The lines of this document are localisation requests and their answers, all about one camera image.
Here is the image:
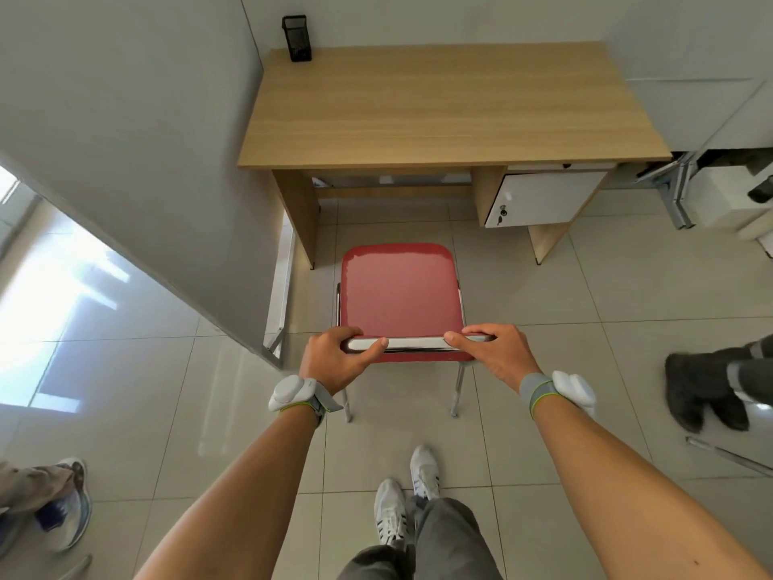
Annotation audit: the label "person's right hand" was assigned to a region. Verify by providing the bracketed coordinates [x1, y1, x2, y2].
[443, 323, 542, 394]

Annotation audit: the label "person's left hand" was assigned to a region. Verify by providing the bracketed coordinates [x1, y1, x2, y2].
[299, 326, 390, 396]

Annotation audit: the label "red padded metal chair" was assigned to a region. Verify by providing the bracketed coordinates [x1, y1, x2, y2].
[335, 243, 494, 424]

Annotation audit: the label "person's left forearm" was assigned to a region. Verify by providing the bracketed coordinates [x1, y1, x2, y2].
[134, 404, 321, 580]

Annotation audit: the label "person's right forearm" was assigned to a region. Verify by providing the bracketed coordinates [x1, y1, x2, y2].
[533, 397, 773, 580]

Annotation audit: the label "white left wrist tracker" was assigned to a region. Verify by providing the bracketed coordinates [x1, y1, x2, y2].
[268, 375, 344, 427]

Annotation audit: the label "white wrist tracker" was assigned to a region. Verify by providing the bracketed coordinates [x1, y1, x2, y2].
[268, 375, 344, 427]
[519, 371, 598, 421]

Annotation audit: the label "white right wrist tracker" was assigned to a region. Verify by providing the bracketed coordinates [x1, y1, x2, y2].
[519, 371, 598, 421]

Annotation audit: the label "person's right white sneaker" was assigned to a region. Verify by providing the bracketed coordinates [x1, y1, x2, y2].
[410, 444, 441, 502]

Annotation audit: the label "person's left white sneaker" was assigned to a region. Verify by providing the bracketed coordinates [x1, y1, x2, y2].
[372, 478, 409, 551]

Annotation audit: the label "white desk cabinet door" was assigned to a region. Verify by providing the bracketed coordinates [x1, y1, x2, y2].
[484, 170, 608, 229]

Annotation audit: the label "person's grey trousers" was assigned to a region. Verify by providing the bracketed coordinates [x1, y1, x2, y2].
[337, 497, 506, 580]

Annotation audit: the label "wooden desk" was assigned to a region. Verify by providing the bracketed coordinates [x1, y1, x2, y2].
[237, 41, 673, 271]

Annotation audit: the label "grey metal table leg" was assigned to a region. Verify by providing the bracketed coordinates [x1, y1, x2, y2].
[634, 151, 704, 231]

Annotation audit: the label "metal rod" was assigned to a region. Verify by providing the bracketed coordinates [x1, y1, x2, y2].
[685, 436, 773, 479]

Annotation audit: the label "white box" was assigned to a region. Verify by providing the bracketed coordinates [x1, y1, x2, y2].
[687, 164, 773, 231]

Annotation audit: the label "grey partition panel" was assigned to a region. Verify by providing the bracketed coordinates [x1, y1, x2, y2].
[0, 0, 298, 370]

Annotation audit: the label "black mesh pen holder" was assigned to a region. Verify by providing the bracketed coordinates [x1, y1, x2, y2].
[281, 14, 314, 63]

